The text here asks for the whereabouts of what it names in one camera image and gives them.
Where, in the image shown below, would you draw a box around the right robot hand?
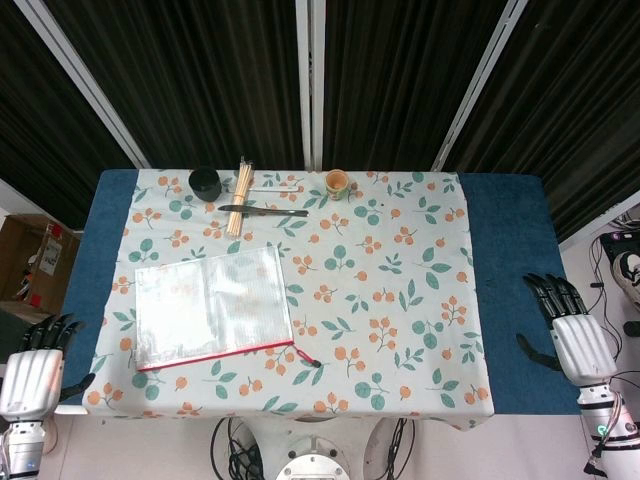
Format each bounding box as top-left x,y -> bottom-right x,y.
516,272 -> 619,389

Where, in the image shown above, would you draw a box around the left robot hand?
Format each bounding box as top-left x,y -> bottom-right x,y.
0,313 -> 96,426

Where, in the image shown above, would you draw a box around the clear zip pouch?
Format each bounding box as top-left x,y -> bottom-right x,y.
133,243 -> 322,372

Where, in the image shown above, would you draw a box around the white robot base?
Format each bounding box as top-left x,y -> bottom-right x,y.
274,433 -> 352,480

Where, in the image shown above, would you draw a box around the black and white shoe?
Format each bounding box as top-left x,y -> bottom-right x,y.
612,249 -> 640,304

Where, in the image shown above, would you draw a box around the cardboard box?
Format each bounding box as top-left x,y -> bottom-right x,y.
0,214 -> 81,314

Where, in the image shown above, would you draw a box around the blue table cover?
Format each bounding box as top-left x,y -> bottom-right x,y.
59,168 -> 584,417

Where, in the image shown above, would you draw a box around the floral print tablecloth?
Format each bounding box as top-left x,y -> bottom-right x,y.
84,168 -> 497,432

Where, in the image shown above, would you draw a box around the black cup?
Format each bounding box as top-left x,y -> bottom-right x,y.
188,167 -> 223,203

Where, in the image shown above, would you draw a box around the bundle of bamboo skewers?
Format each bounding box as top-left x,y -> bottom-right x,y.
225,157 -> 255,237

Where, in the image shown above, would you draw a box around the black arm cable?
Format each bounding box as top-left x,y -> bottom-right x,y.
584,387 -> 629,476

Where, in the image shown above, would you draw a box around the tangled floor cables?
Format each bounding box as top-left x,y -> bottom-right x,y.
588,207 -> 640,351

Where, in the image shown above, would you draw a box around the black floor cable bundle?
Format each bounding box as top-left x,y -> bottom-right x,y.
209,417 -> 266,480
363,417 -> 417,477

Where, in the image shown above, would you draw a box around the white partition frame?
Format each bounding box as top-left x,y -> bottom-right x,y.
294,0 -> 327,171
14,0 -> 151,169
432,0 -> 531,171

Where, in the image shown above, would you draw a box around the black-handled knife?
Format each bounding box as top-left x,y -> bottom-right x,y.
217,203 -> 310,218

